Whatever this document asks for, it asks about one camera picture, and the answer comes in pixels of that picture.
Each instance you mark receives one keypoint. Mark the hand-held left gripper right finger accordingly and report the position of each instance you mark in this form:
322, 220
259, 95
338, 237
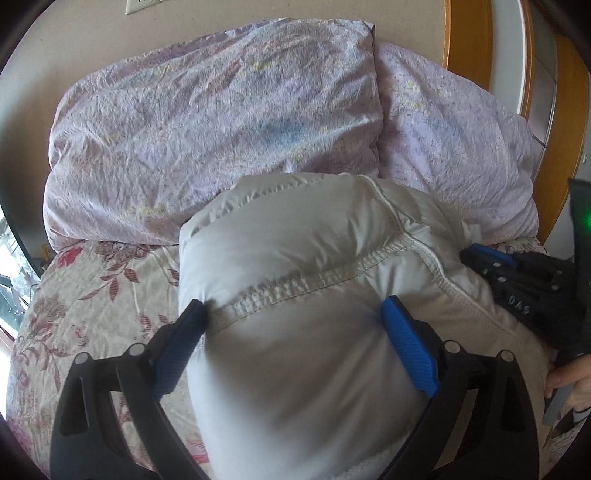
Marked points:
408, 348

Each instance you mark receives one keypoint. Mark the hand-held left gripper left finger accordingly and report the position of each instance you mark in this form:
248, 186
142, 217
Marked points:
178, 355

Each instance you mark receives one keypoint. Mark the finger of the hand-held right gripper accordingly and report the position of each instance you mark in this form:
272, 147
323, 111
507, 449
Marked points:
491, 254
485, 277

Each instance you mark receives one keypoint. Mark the white puffer jacket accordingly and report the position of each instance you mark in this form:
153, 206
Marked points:
323, 286

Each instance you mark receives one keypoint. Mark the person's right hand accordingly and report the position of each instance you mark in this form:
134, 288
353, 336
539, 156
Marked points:
570, 378

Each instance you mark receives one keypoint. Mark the floral bedspread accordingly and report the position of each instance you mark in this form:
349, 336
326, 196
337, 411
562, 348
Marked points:
92, 295

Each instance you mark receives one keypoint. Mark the small lilac pillow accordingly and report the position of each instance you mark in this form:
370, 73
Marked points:
452, 147

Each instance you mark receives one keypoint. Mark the wooden headboard shelf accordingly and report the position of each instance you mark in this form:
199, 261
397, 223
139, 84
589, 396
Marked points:
568, 115

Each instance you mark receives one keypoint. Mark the window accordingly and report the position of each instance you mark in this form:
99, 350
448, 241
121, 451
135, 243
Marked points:
14, 286

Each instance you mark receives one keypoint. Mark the large lilac pillow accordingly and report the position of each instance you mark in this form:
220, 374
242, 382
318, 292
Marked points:
207, 129

